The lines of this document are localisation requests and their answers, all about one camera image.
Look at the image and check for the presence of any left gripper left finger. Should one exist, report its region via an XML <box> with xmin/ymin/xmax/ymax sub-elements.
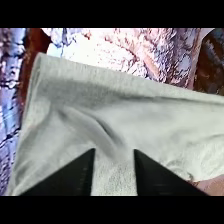
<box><xmin>20</xmin><ymin>148</ymin><xmax>97</xmax><ymax>197</ymax></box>

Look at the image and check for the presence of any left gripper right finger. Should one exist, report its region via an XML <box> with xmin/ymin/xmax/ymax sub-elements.
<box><xmin>133</xmin><ymin>148</ymin><xmax>208</xmax><ymax>197</ymax></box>

